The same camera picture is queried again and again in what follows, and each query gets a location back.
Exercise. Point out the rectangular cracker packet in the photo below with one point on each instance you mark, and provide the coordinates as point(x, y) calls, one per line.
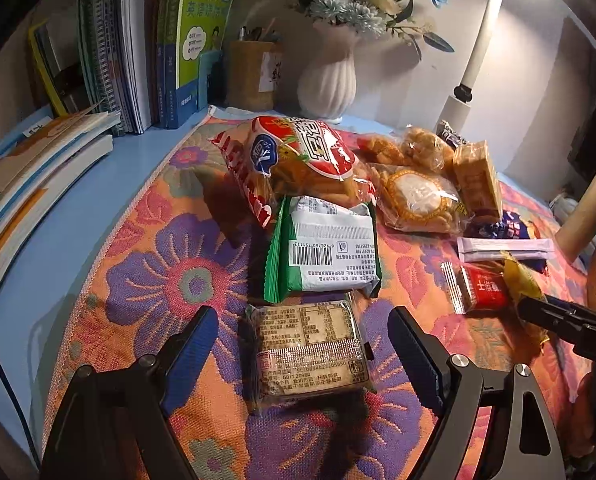
point(475, 180)

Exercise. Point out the clear fried snack bag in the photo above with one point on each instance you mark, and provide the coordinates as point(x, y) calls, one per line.
point(423, 145)

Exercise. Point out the brown pen holder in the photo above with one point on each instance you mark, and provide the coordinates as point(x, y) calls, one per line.
point(253, 75)

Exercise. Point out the stack of flat books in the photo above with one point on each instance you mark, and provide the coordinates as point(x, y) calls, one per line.
point(33, 170)

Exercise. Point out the blue shiny snack packet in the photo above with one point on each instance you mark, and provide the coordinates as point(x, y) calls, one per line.
point(508, 227)

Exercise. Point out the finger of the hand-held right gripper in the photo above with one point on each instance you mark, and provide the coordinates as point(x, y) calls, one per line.
point(588, 309)
point(548, 316)

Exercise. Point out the green white snack packet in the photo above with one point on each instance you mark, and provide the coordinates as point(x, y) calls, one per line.
point(328, 250)

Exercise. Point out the clear square biscuit packet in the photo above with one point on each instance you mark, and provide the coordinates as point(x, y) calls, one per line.
point(303, 350)

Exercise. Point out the yellow snack packet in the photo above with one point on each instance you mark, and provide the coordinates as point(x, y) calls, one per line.
point(520, 280)

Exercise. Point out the small red snack packet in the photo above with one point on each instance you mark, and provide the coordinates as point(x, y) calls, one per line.
point(485, 287)

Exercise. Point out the white pink stick sachet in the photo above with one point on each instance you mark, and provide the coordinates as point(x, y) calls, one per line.
point(503, 249)

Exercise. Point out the row of upright books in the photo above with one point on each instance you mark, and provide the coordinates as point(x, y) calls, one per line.
point(128, 45)

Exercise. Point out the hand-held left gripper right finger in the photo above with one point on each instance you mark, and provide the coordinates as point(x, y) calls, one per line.
point(415, 355)

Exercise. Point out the white desk lamp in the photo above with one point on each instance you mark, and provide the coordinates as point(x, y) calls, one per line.
point(483, 35)

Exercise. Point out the floral woven mat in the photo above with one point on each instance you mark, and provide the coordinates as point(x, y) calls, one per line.
point(178, 270)

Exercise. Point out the purple patterned snack packet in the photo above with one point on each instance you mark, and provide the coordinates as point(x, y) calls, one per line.
point(450, 135)

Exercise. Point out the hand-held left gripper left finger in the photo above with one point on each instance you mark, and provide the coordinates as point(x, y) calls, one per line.
point(190, 355)

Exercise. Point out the large red white snack bag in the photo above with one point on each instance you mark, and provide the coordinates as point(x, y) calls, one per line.
point(303, 150)

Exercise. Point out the round cookie packet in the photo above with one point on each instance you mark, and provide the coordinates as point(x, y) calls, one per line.
point(418, 195)

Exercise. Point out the beige thermos bottle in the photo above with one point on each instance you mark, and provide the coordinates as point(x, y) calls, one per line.
point(585, 215)

